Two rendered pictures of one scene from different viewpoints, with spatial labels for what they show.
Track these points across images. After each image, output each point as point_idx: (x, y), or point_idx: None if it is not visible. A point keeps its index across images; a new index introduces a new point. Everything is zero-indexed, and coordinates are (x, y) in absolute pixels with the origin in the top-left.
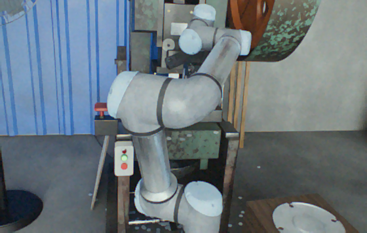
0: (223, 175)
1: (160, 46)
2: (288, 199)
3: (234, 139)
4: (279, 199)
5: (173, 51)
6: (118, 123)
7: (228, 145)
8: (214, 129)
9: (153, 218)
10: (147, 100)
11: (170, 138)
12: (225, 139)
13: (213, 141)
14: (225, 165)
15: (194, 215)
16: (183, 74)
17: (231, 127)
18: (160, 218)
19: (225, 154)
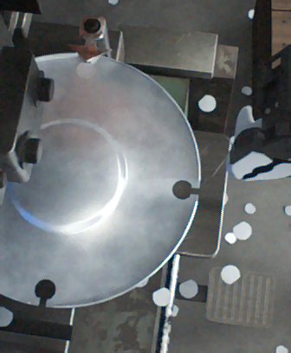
0: (213, 129)
1: (5, 188)
2: (282, 3)
3: (231, 60)
4: (281, 23)
5: (19, 125)
6: None
7: (232, 86)
8: (179, 98)
9: (163, 338)
10: None
11: (233, 267)
12: (197, 80)
13: (185, 116)
14: (222, 115)
15: None
16: (242, 163)
17: (173, 41)
18: (167, 321)
19: (218, 101)
